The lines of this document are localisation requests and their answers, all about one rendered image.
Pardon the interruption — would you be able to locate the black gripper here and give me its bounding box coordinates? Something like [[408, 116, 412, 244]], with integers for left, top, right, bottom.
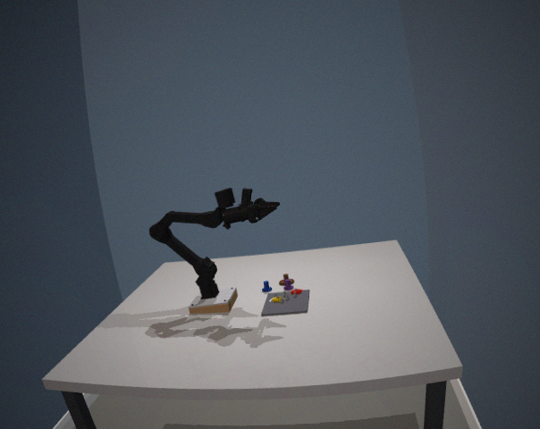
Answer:
[[236, 198, 280, 223]]

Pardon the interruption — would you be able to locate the brown gear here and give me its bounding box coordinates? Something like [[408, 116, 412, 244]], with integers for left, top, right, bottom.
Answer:
[[279, 273, 295, 286]]

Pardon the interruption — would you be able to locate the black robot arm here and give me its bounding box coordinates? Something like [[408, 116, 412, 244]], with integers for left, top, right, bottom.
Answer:
[[149, 188, 253, 299]]

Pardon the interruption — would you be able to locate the purple gear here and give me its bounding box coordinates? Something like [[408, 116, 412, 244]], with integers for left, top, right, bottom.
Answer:
[[284, 279, 294, 291]]

